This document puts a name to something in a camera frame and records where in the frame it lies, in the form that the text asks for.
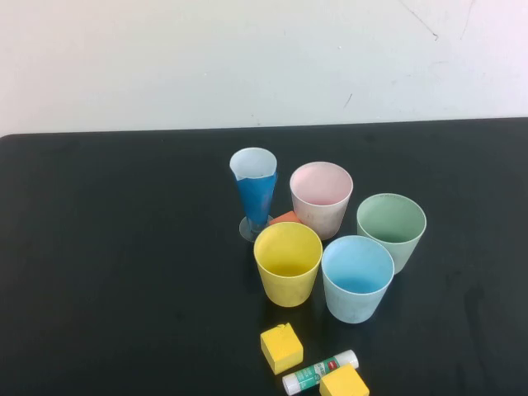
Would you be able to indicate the green plastic cup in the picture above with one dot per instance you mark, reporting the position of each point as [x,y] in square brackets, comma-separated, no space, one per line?
[406,255]

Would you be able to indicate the white green glue stick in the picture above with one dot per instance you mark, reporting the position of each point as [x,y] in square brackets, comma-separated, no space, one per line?
[305,376]

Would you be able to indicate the yellow foam cube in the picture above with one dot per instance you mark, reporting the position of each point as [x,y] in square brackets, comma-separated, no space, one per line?
[342,383]
[282,348]

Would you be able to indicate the orange foam cube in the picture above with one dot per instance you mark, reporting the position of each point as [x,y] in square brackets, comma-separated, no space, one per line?
[286,218]

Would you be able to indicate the yellow plastic cup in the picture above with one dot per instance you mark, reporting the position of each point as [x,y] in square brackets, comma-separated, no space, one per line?
[284,288]

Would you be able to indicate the pink plastic cup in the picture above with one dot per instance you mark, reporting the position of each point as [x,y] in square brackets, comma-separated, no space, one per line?
[319,218]

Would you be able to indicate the tall glass with blue paper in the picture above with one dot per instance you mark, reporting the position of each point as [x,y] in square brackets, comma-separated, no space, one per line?
[255,198]

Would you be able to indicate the light blue plastic cup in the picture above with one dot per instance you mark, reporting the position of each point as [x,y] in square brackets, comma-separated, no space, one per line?
[350,305]

